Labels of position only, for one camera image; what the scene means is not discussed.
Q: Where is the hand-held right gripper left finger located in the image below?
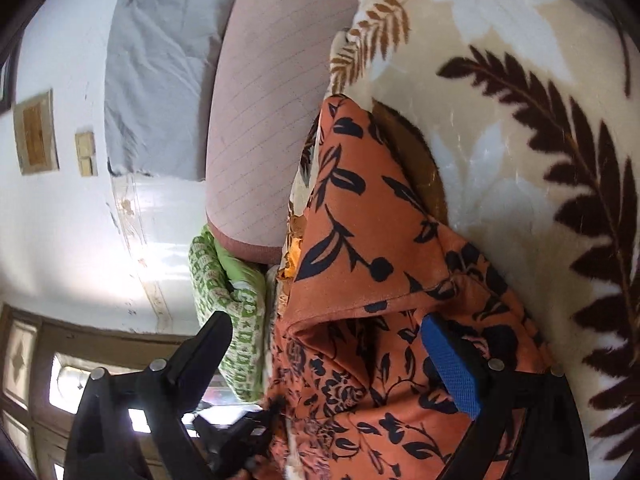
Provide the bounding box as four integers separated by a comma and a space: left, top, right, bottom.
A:
64, 311, 234, 480

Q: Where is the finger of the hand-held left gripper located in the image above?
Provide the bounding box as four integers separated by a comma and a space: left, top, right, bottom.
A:
192, 396, 287, 480

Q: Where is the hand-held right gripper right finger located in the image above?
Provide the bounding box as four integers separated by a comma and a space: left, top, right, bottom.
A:
420, 313, 590, 480

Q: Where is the orange floral garment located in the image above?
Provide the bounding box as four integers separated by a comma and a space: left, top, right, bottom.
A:
265, 94, 553, 480

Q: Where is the green patterned pillow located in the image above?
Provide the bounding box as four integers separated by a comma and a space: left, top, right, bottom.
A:
188, 224, 268, 403

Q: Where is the cream leaf printed blanket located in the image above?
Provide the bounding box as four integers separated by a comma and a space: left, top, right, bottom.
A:
277, 0, 640, 480

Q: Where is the pink striped pillow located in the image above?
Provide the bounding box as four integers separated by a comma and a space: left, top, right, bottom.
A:
206, 0, 361, 265

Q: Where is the grey bedsheet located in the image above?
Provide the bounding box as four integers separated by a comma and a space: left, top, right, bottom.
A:
104, 0, 251, 182

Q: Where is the wooden window frame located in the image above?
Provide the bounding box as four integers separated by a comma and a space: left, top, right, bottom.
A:
0, 302, 273, 480

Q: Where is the small wall switch plate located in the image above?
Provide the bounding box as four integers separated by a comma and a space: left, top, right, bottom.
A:
75, 130, 98, 177

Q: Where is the large wooden wall switchboard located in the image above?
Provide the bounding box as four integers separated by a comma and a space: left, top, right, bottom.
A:
12, 89, 60, 176

